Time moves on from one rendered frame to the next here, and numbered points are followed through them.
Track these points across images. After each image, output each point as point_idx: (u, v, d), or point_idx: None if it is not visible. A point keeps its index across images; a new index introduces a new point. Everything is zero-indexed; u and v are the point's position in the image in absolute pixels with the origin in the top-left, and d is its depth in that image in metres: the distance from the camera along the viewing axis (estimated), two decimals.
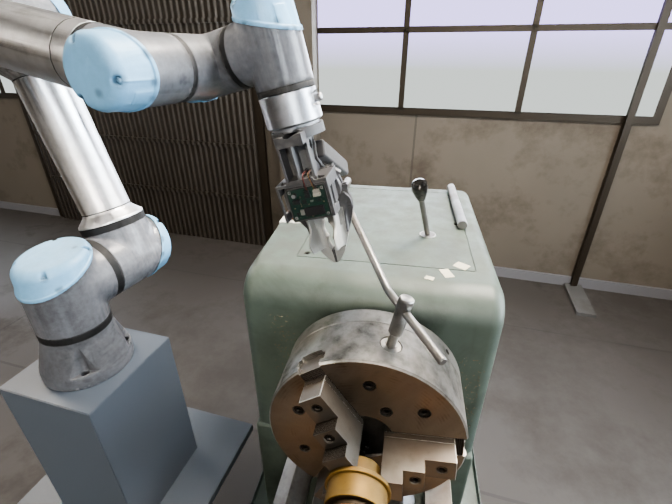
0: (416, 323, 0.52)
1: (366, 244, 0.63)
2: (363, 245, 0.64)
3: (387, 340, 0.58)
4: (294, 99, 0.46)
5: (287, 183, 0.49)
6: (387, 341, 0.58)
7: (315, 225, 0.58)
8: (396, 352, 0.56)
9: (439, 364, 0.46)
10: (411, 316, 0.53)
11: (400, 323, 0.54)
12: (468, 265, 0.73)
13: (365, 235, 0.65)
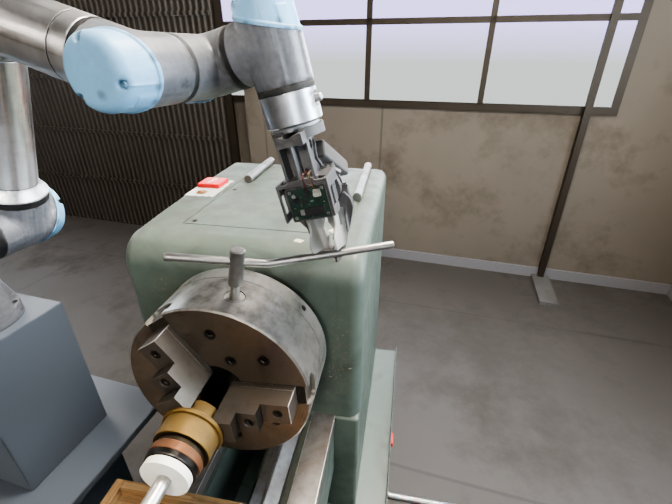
0: (217, 263, 0.56)
1: (329, 250, 0.59)
2: (331, 252, 0.59)
3: (240, 297, 0.60)
4: (294, 99, 0.46)
5: (287, 183, 0.49)
6: (239, 296, 0.60)
7: (315, 225, 0.58)
8: (223, 297, 0.59)
9: (165, 258, 0.55)
10: (227, 263, 0.56)
11: (229, 268, 0.57)
12: None
13: (343, 250, 0.58)
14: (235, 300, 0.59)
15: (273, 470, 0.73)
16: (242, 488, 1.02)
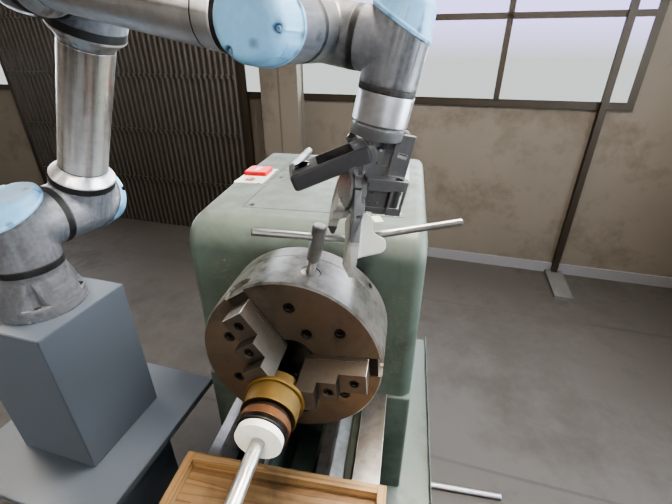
0: (300, 238, 0.58)
1: (403, 227, 0.61)
2: (403, 229, 0.62)
3: (316, 272, 0.62)
4: None
5: (404, 176, 0.55)
6: (314, 272, 0.62)
7: (359, 230, 0.55)
8: (300, 272, 0.62)
9: (251, 233, 0.57)
10: (309, 238, 0.58)
11: (309, 243, 0.60)
12: (399, 213, 0.79)
13: (416, 227, 0.61)
14: (312, 275, 0.61)
15: (334, 445, 0.75)
16: None
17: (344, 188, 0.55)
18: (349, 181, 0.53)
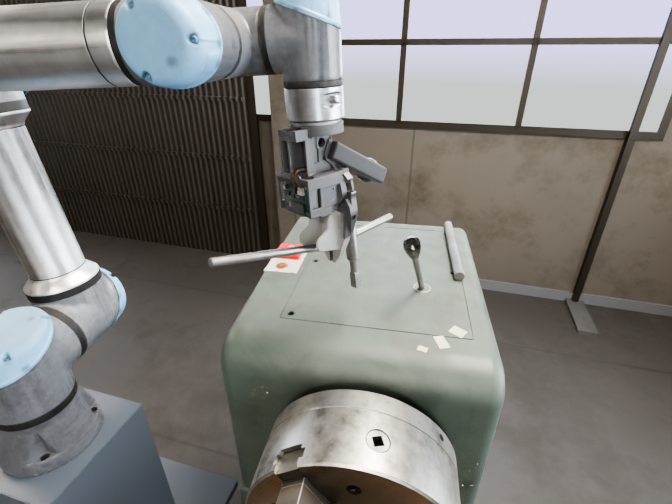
0: (359, 230, 0.64)
1: (280, 249, 0.53)
2: (279, 254, 0.53)
3: (384, 440, 0.51)
4: (302, 97, 0.46)
5: (283, 173, 0.52)
6: (383, 439, 0.52)
7: (319, 219, 0.59)
8: (367, 443, 0.51)
9: (391, 218, 0.68)
10: None
11: (357, 242, 0.63)
12: (465, 331, 0.68)
13: (264, 250, 0.52)
14: (381, 446, 0.51)
15: None
16: None
17: None
18: None
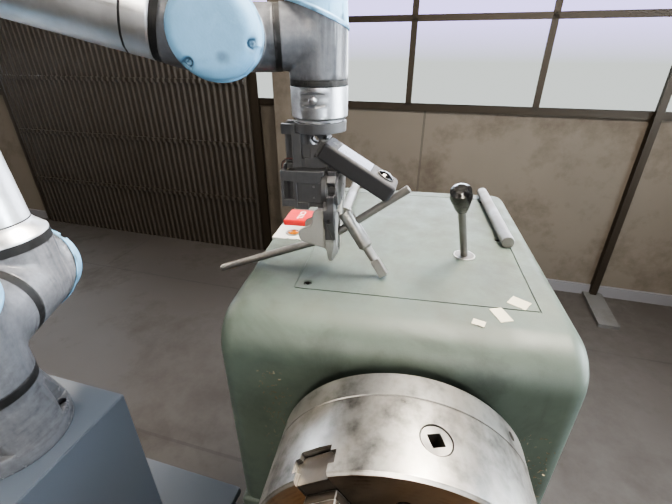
0: (367, 214, 0.58)
1: (272, 250, 0.62)
2: (271, 254, 0.62)
3: (444, 439, 0.38)
4: (291, 93, 0.49)
5: (290, 159, 0.57)
6: (442, 438, 0.38)
7: None
8: (422, 443, 0.37)
9: (410, 191, 0.55)
10: (360, 218, 0.59)
11: (362, 229, 0.58)
12: (528, 302, 0.54)
13: (262, 252, 0.63)
14: (442, 448, 0.37)
15: None
16: None
17: (342, 185, 0.56)
18: None
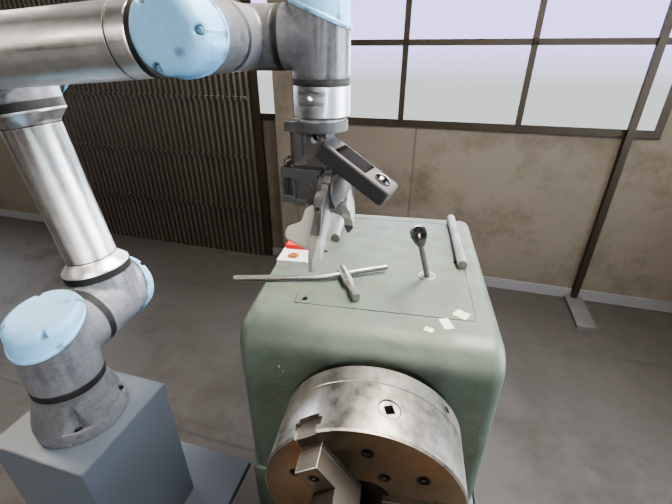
0: (356, 274, 0.84)
1: (279, 275, 0.83)
2: (278, 275, 0.82)
3: (395, 409, 0.56)
4: (293, 92, 0.51)
5: None
6: (393, 408, 0.56)
7: (339, 202, 0.62)
8: (379, 411, 0.55)
9: (387, 266, 0.85)
10: (349, 274, 0.84)
11: (350, 274, 0.82)
12: (468, 314, 0.72)
13: (270, 277, 0.83)
14: (392, 414, 0.55)
15: None
16: None
17: (342, 185, 0.56)
18: None
